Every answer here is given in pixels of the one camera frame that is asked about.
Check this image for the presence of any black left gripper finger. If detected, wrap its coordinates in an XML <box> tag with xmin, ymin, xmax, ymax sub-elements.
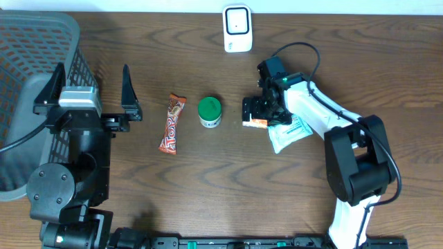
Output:
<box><xmin>34</xmin><ymin>62</ymin><xmax>66</xmax><ymax>107</ymax></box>
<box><xmin>121</xmin><ymin>64</ymin><xmax>143</xmax><ymax>121</ymax></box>

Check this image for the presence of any small orange snack packet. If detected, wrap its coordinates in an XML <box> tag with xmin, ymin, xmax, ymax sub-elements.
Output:
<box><xmin>242</xmin><ymin>119</ymin><xmax>268</xmax><ymax>129</ymax></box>

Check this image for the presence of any teal wet wipes pack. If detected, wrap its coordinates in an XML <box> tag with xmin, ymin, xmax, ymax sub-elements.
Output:
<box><xmin>268</xmin><ymin>114</ymin><xmax>313</xmax><ymax>154</ymax></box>

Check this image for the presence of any orange Top chocolate bar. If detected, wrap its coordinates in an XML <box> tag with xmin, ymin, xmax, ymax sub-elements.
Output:
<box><xmin>159</xmin><ymin>93</ymin><xmax>186</xmax><ymax>155</ymax></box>

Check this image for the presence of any green lid jar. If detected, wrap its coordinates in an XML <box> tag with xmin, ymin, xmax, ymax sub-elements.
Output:
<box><xmin>197</xmin><ymin>97</ymin><xmax>222</xmax><ymax>128</ymax></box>

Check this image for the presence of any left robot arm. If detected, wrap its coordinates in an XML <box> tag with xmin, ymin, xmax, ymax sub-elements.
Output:
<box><xmin>26</xmin><ymin>63</ymin><xmax>143</xmax><ymax>248</ymax></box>

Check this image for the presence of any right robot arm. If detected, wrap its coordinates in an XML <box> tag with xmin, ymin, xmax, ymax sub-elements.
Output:
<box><xmin>242</xmin><ymin>55</ymin><xmax>408</xmax><ymax>248</ymax></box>

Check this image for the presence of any white barcode scanner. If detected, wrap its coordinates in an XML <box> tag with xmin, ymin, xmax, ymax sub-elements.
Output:
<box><xmin>222</xmin><ymin>5</ymin><xmax>253</xmax><ymax>53</ymax></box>

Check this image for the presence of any grey plastic basket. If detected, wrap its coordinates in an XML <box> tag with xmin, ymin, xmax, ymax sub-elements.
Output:
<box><xmin>1</xmin><ymin>10</ymin><xmax>97</xmax><ymax>202</ymax></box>

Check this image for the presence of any black mounting rail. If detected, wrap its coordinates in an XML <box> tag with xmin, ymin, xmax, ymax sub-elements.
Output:
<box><xmin>107</xmin><ymin>226</ymin><xmax>409</xmax><ymax>249</ymax></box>

